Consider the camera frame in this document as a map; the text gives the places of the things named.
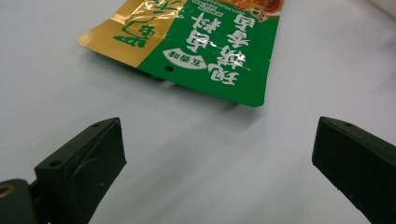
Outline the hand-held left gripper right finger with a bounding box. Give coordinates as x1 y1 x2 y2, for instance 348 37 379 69
311 116 396 224

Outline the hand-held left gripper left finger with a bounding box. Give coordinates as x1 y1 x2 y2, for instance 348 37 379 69
29 117 128 224

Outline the green and gold snack packet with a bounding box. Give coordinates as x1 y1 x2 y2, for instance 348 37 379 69
77 0 286 108

